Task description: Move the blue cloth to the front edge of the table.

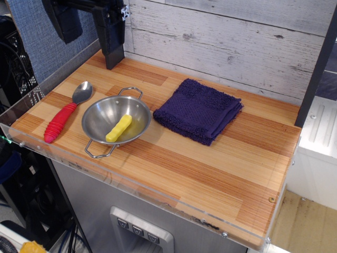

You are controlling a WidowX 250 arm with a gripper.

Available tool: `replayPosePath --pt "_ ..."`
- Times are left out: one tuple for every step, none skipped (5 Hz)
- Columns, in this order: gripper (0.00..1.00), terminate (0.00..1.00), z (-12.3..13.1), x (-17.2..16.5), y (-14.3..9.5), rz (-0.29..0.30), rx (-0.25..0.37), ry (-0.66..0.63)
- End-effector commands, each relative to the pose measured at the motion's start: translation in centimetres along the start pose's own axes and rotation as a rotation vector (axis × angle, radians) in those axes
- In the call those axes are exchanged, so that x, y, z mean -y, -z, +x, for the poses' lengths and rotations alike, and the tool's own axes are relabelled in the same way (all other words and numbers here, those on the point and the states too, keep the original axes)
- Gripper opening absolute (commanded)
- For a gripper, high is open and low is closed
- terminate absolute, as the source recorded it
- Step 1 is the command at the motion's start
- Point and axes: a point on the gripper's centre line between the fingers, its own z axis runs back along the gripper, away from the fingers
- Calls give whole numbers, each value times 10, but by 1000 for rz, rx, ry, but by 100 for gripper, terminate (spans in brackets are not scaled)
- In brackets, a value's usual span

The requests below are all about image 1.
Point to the steel cabinet with dispenser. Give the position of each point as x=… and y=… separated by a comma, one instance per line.
x=113, y=220

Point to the dark right frame post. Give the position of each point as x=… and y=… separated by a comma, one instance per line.
x=321, y=63

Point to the dark frame post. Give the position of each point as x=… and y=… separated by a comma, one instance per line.
x=114, y=57
x=321, y=63

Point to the spoon with red handle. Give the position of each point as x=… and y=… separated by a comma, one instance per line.
x=81, y=94

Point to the purple cloth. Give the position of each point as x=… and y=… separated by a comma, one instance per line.
x=198, y=112

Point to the dark left frame post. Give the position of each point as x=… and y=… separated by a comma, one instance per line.
x=114, y=57

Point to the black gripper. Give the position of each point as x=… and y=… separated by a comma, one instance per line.
x=107, y=15

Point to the black plastic crate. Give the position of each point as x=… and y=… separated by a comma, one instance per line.
x=17, y=76

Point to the clear acrylic table guard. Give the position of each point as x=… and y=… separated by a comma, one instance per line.
x=231, y=188

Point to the steel bowl with handles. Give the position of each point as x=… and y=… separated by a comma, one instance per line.
x=104, y=115

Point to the white ribbed platform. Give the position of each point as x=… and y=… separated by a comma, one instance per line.
x=312, y=173

